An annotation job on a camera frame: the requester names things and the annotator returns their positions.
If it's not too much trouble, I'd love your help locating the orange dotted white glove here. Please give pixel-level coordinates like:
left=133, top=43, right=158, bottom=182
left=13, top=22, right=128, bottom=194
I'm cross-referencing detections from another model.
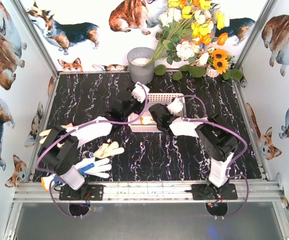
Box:
left=140, top=116, right=156, bottom=125

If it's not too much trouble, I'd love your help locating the cream knit glove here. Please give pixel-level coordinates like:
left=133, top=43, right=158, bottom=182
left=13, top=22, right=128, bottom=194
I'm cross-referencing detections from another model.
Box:
left=39, top=123, right=76, bottom=149
left=93, top=140, right=125, bottom=159

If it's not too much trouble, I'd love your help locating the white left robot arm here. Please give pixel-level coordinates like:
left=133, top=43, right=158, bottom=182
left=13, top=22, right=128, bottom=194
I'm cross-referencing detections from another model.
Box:
left=36, top=95, right=148, bottom=192

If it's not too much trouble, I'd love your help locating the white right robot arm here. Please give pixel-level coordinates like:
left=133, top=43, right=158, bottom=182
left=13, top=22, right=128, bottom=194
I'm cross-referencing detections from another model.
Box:
left=148, top=103, right=240, bottom=188

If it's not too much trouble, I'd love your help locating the white plastic storage basket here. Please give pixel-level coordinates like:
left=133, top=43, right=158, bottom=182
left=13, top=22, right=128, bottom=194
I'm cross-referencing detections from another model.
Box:
left=128, top=93, right=186, bottom=135

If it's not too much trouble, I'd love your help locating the grey metal bucket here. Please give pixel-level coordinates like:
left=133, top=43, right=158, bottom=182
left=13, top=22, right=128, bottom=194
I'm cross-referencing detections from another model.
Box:
left=127, top=47, right=155, bottom=85

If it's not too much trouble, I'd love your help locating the blue dotted white glove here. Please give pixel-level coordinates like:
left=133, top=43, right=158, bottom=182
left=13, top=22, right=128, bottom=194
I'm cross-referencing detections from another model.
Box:
left=41, top=157, right=112, bottom=192

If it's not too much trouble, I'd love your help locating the sunflower pot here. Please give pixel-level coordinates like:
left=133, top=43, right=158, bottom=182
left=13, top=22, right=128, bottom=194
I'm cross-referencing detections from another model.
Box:
left=206, top=48, right=244, bottom=81

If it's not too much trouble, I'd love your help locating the artificial flower bouquet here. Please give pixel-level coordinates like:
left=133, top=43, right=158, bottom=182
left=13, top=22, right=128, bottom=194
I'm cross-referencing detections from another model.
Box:
left=151, top=0, right=233, bottom=78

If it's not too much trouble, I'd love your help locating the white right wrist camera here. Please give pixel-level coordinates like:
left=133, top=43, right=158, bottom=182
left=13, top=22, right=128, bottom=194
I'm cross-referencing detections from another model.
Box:
left=166, top=97, right=184, bottom=115

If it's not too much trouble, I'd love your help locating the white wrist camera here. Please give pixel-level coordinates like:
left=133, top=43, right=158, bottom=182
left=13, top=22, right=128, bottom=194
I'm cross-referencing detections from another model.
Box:
left=131, top=82, right=150, bottom=103
left=166, top=97, right=184, bottom=115

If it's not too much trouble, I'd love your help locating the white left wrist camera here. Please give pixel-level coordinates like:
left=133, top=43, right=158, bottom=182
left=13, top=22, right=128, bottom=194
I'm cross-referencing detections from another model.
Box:
left=131, top=82, right=150, bottom=103

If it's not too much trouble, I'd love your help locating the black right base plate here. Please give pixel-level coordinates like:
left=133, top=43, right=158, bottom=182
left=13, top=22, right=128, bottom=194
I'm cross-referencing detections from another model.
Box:
left=191, top=183, right=238, bottom=201

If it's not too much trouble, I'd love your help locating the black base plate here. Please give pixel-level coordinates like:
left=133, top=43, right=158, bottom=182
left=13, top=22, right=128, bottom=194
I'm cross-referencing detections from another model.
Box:
left=191, top=183, right=238, bottom=201
left=59, top=184, right=104, bottom=201

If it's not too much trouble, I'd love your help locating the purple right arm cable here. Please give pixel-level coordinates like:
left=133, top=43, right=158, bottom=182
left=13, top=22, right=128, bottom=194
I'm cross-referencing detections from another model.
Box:
left=181, top=94, right=250, bottom=218

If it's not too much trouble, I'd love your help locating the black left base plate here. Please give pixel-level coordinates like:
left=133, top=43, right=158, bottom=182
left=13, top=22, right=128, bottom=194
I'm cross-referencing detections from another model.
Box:
left=59, top=184, right=104, bottom=201

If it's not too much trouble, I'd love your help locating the aluminium front rail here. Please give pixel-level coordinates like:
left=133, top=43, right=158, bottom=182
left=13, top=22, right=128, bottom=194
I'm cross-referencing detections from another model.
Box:
left=12, top=179, right=283, bottom=203

